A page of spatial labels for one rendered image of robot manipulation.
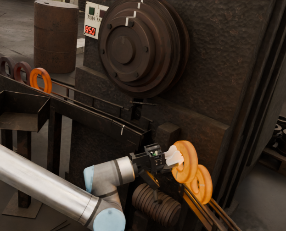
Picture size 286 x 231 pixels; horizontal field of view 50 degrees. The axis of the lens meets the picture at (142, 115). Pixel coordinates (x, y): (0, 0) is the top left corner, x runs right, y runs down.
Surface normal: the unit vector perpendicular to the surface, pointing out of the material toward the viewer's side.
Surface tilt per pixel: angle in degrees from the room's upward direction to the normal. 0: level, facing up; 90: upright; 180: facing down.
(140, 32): 90
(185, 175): 89
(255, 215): 0
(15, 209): 0
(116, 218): 60
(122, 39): 90
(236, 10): 90
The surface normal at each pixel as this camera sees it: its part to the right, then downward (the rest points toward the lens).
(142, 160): 0.31, 0.45
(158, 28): 0.35, -0.20
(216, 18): -0.59, 0.26
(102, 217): 0.21, -0.04
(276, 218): 0.16, -0.89
